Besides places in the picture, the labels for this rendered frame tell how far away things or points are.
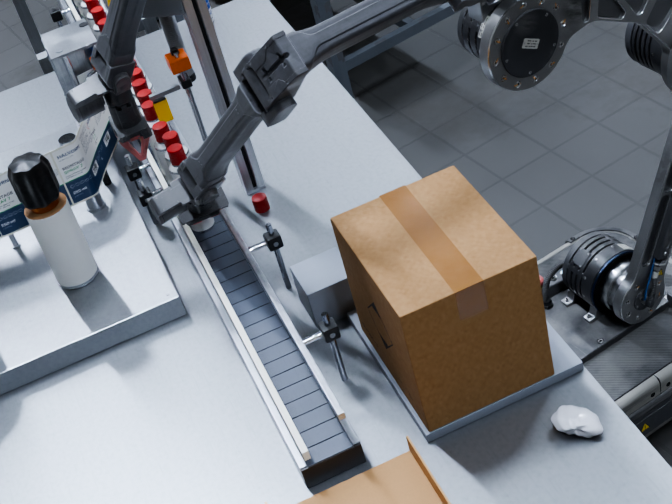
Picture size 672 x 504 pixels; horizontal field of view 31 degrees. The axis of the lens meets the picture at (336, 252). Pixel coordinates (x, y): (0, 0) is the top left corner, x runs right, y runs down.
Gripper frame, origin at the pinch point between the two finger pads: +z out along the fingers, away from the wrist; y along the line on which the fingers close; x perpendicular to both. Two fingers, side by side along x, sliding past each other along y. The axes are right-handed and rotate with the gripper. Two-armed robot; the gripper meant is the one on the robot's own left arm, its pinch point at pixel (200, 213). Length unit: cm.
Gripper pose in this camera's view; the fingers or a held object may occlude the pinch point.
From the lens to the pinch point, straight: 253.7
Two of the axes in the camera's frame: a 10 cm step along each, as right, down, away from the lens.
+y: -9.0, 3.9, -1.8
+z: -0.7, 2.7, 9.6
